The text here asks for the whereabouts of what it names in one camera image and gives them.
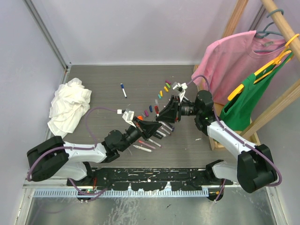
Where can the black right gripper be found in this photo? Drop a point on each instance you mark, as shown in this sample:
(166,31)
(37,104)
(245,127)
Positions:
(170,113)

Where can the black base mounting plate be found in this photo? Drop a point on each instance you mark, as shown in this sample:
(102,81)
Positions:
(148,179)

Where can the pink barcode labelled pen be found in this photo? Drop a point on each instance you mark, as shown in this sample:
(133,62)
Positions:
(146,144)

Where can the wooden hanging rod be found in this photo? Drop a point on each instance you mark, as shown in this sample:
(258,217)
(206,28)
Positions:
(283,26)

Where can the green tank top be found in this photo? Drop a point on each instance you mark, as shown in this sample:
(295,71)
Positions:
(237,112)

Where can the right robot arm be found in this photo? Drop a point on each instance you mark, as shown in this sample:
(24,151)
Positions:
(254,168)

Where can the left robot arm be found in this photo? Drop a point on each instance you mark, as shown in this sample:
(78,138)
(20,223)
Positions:
(57,158)

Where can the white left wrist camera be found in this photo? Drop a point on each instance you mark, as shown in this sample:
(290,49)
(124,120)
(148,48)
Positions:
(127,116)

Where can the grey-blue clothes hanger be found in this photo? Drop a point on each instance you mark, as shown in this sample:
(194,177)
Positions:
(261,34)

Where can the orange capped black highlighter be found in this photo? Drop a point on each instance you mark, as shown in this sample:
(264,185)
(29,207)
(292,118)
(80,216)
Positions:
(157,135)

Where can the blue capped white marker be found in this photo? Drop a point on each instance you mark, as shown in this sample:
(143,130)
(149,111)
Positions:
(123,90)

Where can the pink t-shirt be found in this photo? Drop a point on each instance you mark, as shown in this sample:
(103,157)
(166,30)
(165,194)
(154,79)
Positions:
(229,61)

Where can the white crumpled cloth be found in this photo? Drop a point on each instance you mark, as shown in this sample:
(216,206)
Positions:
(71,101)

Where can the red capped white marker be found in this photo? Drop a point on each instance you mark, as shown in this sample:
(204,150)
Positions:
(156,110)

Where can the white slotted cable duct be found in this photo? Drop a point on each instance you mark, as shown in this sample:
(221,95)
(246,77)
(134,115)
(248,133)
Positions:
(67,192)

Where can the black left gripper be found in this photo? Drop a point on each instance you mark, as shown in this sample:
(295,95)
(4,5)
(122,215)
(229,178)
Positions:
(146,128)

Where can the yellow clothes hanger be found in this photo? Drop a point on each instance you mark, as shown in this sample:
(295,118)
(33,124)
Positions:
(265,70)

